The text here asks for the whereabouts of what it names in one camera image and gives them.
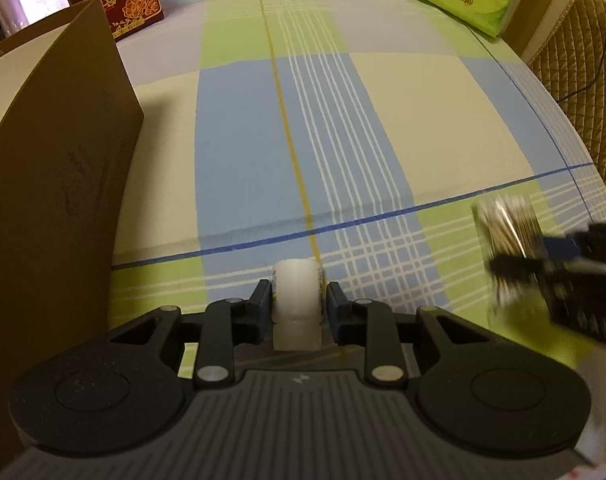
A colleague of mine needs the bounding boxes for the cotton swab packet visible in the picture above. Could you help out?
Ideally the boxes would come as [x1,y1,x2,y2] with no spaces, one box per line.
[472,195,547,310]

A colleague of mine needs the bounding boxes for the small white bottle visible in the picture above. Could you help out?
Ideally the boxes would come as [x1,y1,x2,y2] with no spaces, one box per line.
[271,259,324,352]

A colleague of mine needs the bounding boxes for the quilted brown chair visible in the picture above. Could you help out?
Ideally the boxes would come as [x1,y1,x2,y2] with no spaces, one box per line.
[528,0,606,184]

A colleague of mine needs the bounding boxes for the checked tablecloth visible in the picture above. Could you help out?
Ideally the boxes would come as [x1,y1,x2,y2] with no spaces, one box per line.
[109,0,606,462]

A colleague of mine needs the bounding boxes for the large brown storage box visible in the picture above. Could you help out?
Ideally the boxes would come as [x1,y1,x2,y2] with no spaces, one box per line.
[0,0,143,470]

